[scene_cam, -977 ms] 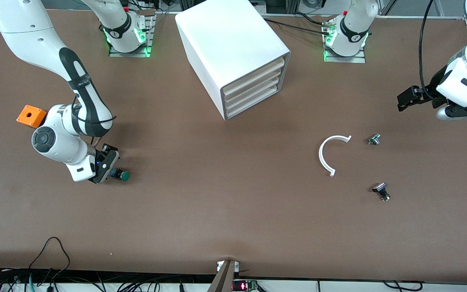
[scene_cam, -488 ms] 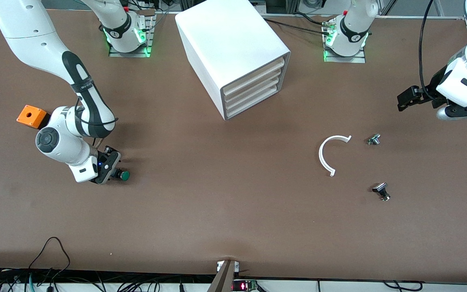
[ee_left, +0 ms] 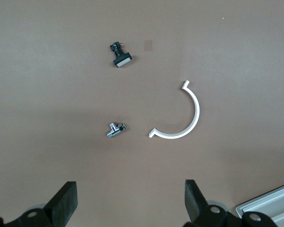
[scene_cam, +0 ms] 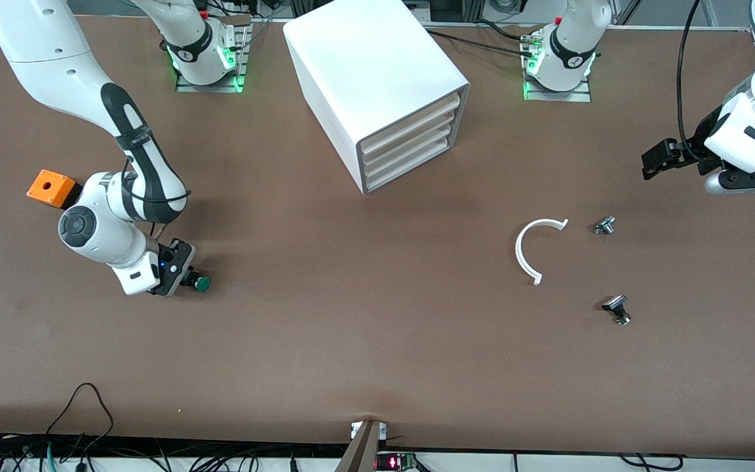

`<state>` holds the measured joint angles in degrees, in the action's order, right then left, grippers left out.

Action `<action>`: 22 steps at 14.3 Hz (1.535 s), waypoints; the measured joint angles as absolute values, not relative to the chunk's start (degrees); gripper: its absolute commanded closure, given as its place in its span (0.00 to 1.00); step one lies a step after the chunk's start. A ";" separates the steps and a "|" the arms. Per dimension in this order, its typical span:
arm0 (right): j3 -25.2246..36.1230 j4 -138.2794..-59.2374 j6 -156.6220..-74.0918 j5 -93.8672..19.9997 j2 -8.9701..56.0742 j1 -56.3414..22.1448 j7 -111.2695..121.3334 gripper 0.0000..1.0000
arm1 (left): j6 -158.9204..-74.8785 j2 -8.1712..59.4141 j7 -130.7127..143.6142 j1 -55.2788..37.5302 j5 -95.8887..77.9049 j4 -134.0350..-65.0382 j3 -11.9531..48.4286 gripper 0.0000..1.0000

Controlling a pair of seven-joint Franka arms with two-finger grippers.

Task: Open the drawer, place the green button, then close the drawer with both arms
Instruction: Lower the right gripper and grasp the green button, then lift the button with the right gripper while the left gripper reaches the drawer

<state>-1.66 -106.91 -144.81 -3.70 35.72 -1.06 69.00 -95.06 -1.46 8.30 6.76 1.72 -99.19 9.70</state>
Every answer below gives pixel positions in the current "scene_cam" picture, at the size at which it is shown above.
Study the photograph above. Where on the black square push button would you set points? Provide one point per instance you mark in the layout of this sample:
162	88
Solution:
615	305

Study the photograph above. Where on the green mushroom push button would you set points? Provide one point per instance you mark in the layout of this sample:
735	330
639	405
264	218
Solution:
202	284

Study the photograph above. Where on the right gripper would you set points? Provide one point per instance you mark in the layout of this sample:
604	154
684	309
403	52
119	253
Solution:
189	278

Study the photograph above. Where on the camera mounting post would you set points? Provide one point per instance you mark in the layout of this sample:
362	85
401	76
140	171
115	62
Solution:
359	452

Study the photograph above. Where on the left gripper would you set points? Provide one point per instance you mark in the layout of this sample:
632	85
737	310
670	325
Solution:
703	145

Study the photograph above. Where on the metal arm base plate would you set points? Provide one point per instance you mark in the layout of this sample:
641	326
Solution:
580	97
241	65

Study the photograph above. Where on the orange button enclosure box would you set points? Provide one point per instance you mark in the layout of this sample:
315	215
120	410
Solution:
50	187

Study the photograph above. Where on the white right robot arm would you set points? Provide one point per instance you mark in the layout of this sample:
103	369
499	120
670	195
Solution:
43	52

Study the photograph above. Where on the white plastic tray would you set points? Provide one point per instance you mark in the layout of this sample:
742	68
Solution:
410	162

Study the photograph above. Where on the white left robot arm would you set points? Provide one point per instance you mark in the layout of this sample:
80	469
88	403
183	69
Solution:
574	39

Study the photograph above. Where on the circuit board with red display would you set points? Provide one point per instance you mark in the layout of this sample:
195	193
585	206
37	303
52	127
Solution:
394	462

